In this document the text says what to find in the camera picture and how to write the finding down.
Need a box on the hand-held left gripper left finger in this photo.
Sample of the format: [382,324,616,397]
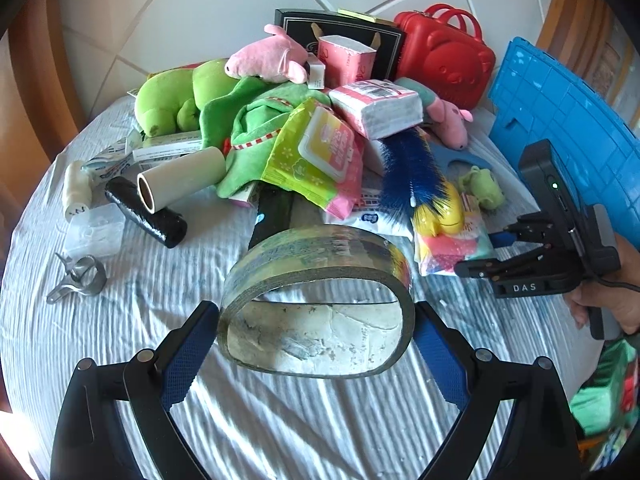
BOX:
[50,300,221,480]

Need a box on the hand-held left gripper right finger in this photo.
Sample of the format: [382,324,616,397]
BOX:
[412,301,583,480]

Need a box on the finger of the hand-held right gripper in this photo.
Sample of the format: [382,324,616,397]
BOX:
[454,242,553,281]
[489,212,551,250]

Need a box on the green one-eyed monster plush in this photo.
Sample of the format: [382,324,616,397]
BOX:
[457,166,505,211]

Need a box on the blue plastic crate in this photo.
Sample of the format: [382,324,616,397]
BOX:
[487,36,640,241]

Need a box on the clear tape roll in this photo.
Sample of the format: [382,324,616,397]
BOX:
[218,225,417,378]

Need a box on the green wet wipes packet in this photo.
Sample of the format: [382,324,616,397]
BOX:
[261,97,368,221]

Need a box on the person's right hand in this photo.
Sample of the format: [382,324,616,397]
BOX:
[561,234,640,336]

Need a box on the pastel pink yellow packet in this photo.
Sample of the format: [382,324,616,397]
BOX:
[412,192,496,277]

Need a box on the blue plastic piece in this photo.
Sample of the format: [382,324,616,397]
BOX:
[430,142,493,171]

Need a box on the green patterned bag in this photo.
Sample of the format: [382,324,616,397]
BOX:
[570,340,638,438]

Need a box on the metal clip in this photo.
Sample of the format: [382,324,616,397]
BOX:
[46,254,108,306]

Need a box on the blue feather brush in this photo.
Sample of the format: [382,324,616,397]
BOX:
[377,127,466,236]

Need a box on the pig plush teal dress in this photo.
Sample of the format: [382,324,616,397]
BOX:
[395,77,475,151]

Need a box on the white tissue packet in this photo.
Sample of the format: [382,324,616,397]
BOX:
[322,187,416,238]

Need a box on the black cylinder roll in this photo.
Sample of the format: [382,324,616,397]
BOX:
[104,176,188,249]

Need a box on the clear plastic box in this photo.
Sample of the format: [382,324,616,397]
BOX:
[65,205,126,253]

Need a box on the black rectangular device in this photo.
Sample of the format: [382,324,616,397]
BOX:
[246,182,296,256]

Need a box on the white lint roller refill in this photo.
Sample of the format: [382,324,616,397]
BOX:
[136,147,228,211]

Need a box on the red bear suitcase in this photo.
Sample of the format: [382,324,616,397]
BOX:
[393,3,497,111]

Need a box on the pink labelled tissue pack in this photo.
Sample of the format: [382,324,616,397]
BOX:
[327,80,425,140]

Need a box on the white plastic bottle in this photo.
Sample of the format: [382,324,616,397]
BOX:
[62,160,93,221]

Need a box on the green plush garment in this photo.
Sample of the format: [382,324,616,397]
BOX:
[199,77,331,201]

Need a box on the silver foil tube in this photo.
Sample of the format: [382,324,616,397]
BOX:
[82,147,138,181]

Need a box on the white toothpaste box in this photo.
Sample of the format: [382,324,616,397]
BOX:
[132,130,203,163]

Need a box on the tall pink tissue pack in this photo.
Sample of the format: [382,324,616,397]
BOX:
[317,35,378,88]

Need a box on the green plush frog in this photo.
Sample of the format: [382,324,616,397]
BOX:
[134,59,241,136]

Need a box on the small white box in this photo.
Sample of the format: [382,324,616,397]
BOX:
[306,52,327,90]

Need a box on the black gift box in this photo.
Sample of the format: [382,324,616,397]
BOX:
[274,8,408,83]

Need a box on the pink plush animal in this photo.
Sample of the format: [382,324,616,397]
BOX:
[224,24,308,83]

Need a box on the black cable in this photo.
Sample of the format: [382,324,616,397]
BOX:
[592,270,640,293]

